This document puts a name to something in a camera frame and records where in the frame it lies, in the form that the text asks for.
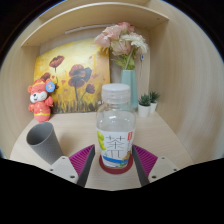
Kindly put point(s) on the red plush mascot toy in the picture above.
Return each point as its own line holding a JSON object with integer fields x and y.
{"x": 40, "y": 103}

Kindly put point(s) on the yellow poppy flower painting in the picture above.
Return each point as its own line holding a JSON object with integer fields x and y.
{"x": 73, "y": 66}

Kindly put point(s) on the tall pale green vase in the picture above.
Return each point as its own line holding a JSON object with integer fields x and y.
{"x": 128, "y": 78}

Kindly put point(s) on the white light bar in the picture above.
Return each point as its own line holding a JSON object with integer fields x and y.
{"x": 86, "y": 28}

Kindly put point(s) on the clear plastic drink bottle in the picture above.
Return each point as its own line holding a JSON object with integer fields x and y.
{"x": 115, "y": 133}

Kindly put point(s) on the light wooden desk shelf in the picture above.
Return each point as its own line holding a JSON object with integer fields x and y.
{"x": 93, "y": 16}

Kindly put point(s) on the grey plastic cup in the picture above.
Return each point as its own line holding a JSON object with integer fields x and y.
{"x": 46, "y": 143}

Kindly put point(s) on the pink and white flower bouquet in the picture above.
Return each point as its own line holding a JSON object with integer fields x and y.
{"x": 120, "y": 41}

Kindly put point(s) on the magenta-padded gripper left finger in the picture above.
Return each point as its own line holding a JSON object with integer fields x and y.
{"x": 66, "y": 166}

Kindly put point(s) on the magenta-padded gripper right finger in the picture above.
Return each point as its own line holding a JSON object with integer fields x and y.
{"x": 160, "y": 166}

